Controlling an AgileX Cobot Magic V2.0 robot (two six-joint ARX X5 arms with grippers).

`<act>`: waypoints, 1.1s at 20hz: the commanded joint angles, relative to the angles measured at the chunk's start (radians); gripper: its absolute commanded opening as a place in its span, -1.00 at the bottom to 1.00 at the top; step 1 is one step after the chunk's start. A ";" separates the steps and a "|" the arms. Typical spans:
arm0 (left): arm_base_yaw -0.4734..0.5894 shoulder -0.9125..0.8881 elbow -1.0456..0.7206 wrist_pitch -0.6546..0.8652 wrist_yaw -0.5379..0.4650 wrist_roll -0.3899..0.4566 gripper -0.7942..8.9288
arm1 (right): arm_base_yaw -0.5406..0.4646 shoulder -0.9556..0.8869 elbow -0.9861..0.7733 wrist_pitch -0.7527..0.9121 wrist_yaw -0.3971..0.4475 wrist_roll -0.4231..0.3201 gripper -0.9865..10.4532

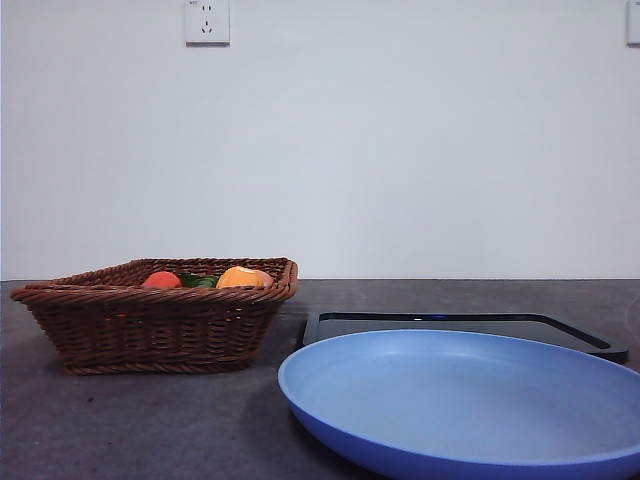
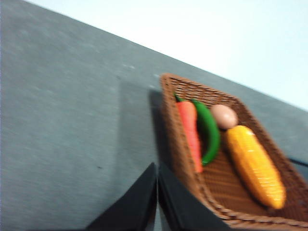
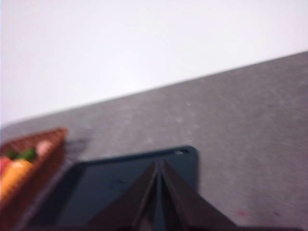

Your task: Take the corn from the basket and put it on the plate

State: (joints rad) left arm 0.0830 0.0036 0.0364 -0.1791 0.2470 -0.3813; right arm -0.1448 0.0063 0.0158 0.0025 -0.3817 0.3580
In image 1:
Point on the orange corn cob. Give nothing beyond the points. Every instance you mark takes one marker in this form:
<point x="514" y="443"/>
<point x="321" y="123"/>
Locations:
<point x="240" y="278"/>

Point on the blue round plate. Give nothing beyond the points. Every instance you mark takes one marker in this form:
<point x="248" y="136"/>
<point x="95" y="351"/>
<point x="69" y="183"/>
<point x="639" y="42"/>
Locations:
<point x="450" y="400"/>

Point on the brown wicker basket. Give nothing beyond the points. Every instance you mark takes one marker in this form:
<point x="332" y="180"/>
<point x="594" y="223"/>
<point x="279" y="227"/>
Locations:
<point x="150" y="330"/>

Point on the green leafy vegetable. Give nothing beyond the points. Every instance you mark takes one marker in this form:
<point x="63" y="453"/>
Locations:
<point x="200" y="281"/>

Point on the red-orange tomato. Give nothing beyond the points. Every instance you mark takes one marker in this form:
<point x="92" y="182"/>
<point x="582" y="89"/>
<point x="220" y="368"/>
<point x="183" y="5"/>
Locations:
<point x="161" y="280"/>

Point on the black rectangular tray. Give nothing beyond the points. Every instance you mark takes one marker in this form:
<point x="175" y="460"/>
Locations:
<point x="575" y="332"/>

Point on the white wall socket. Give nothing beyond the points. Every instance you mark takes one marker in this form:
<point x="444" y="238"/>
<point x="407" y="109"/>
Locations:
<point x="634" y="22"/>
<point x="207" y="22"/>

